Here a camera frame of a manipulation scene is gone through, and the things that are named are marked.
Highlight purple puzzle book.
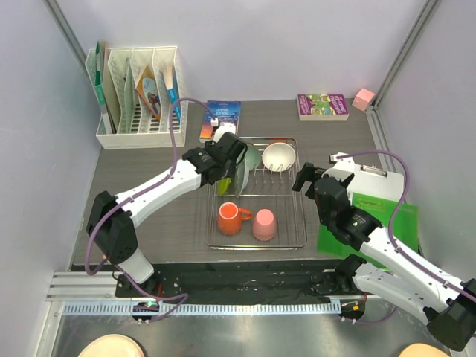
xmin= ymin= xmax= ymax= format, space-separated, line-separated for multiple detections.
xmin=297 ymin=94 xmax=349 ymax=121

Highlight green plastic folder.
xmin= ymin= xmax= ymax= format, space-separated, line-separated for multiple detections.
xmin=317 ymin=193 xmax=419 ymax=270

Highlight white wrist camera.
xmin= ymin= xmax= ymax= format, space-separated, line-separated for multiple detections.
xmin=210 ymin=118 xmax=237 ymax=142
xmin=322 ymin=152 xmax=356 ymax=181

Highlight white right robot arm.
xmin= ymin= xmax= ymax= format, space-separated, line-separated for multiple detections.
xmin=292 ymin=163 xmax=475 ymax=352

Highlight pink plastic cup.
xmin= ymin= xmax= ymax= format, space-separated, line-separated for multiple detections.
xmin=252 ymin=209 xmax=277 ymax=242

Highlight Jane Eyre book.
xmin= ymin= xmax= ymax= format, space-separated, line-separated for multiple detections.
xmin=199 ymin=100 xmax=241 ymax=143

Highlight orange mug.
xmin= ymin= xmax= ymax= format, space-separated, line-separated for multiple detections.
xmin=217 ymin=202 xmax=253 ymax=236

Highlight white orange bowl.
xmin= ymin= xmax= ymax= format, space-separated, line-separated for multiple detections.
xmin=262 ymin=142 xmax=296 ymax=173

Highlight light blue plate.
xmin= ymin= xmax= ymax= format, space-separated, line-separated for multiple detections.
xmin=234 ymin=160 xmax=249 ymax=198

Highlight mint green bowl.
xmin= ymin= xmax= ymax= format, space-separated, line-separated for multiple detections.
xmin=245 ymin=144 xmax=261 ymax=171

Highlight teal folder in organizer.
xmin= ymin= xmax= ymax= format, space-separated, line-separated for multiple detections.
xmin=94 ymin=41 xmax=112 ymax=134

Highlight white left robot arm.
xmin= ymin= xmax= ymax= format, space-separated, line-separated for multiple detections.
xmin=86 ymin=132 xmax=248 ymax=298

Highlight white clipboard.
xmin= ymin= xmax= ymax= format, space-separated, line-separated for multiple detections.
xmin=347 ymin=164 xmax=405 ymax=202

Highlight colourful children's book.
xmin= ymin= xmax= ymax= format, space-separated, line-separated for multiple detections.
xmin=135 ymin=65 xmax=161 ymax=122

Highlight lime green plate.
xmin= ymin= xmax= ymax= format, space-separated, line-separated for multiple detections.
xmin=216 ymin=178 xmax=231 ymax=196

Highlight white file organizer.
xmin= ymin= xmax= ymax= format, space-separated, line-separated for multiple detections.
xmin=96 ymin=46 xmax=188 ymax=149

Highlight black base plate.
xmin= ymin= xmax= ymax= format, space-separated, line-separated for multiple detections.
xmin=138 ymin=260 xmax=362 ymax=304

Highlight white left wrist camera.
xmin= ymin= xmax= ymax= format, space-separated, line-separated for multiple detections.
xmin=210 ymin=118 xmax=237 ymax=142

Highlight blue spine book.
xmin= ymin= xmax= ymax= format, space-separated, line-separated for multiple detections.
xmin=161 ymin=65 xmax=181 ymax=123

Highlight pink cube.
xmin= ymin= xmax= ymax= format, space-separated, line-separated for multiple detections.
xmin=352 ymin=88 xmax=375 ymax=112

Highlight metal wire dish rack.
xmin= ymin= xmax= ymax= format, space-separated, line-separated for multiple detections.
xmin=206 ymin=158 xmax=307 ymax=250

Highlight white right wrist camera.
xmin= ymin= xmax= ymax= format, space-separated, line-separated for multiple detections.
xmin=322 ymin=152 xmax=356 ymax=181

